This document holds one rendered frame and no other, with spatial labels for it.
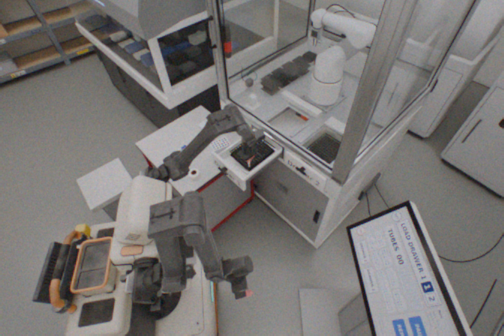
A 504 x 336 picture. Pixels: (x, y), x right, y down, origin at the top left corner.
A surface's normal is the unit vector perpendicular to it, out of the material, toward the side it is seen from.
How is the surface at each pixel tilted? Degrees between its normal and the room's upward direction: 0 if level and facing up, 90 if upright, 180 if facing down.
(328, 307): 3
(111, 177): 0
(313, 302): 3
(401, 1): 90
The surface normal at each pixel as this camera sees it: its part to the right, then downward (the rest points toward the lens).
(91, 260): -0.03, -0.66
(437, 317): -0.79, -0.40
